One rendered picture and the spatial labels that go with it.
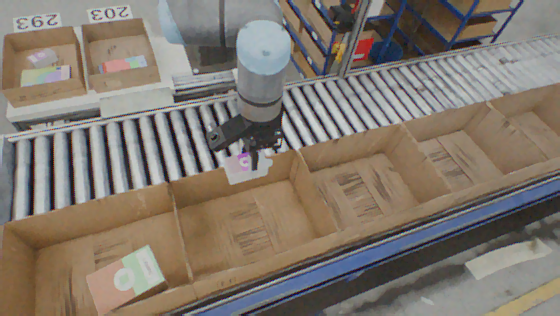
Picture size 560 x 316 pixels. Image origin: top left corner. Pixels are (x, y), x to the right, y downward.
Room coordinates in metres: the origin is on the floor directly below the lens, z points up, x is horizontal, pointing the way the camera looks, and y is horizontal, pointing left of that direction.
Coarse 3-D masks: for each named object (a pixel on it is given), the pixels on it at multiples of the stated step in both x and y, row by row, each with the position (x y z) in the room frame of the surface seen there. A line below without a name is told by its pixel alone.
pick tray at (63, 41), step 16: (16, 32) 1.17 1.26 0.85; (32, 32) 1.21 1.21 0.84; (48, 32) 1.24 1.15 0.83; (64, 32) 1.27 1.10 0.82; (16, 48) 1.16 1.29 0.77; (32, 48) 1.19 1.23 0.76; (64, 48) 1.23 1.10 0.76; (80, 48) 1.25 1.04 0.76; (16, 64) 1.07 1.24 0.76; (64, 64) 1.12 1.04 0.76; (80, 64) 1.09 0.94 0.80; (0, 80) 0.88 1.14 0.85; (16, 80) 0.97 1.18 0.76; (64, 80) 0.94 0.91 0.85; (80, 80) 0.97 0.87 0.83; (16, 96) 0.84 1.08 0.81; (32, 96) 0.87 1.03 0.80; (48, 96) 0.89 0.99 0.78; (64, 96) 0.92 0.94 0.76
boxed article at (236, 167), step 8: (224, 160) 0.47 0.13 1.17; (232, 160) 0.47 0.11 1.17; (240, 160) 0.47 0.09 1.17; (232, 168) 0.44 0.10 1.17; (240, 168) 0.45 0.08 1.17; (232, 176) 0.43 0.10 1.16; (240, 176) 0.44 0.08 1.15; (248, 176) 0.45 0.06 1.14; (256, 176) 0.46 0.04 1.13; (232, 184) 0.42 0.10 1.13
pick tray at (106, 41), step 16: (96, 32) 1.33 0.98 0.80; (112, 32) 1.37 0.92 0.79; (128, 32) 1.41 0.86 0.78; (144, 32) 1.42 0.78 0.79; (96, 48) 1.27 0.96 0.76; (112, 48) 1.29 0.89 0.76; (128, 48) 1.31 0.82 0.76; (144, 48) 1.33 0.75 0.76; (96, 64) 1.16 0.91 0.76; (96, 80) 0.99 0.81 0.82; (112, 80) 1.02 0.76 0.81; (128, 80) 1.05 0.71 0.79; (144, 80) 1.09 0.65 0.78; (160, 80) 1.12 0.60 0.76
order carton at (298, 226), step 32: (288, 160) 0.62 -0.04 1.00; (192, 192) 0.47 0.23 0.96; (224, 192) 0.52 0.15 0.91; (256, 192) 0.55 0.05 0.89; (288, 192) 0.57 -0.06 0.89; (320, 192) 0.49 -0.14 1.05; (192, 224) 0.40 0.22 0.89; (224, 224) 0.42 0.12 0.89; (256, 224) 0.44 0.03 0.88; (288, 224) 0.45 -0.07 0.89; (320, 224) 0.44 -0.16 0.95; (192, 256) 0.31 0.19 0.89; (224, 256) 0.32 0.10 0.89; (256, 256) 0.34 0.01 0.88; (288, 256) 0.31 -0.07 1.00; (224, 288) 0.23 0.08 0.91
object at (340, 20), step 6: (330, 6) 1.42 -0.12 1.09; (336, 6) 1.42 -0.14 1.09; (342, 6) 1.43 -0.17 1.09; (348, 6) 1.45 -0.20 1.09; (330, 12) 1.40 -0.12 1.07; (336, 12) 1.38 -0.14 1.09; (342, 12) 1.39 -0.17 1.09; (348, 12) 1.41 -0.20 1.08; (330, 18) 1.39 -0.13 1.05; (336, 18) 1.38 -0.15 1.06; (342, 18) 1.39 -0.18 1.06; (348, 18) 1.41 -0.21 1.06; (336, 24) 1.42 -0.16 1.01; (342, 24) 1.41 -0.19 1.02
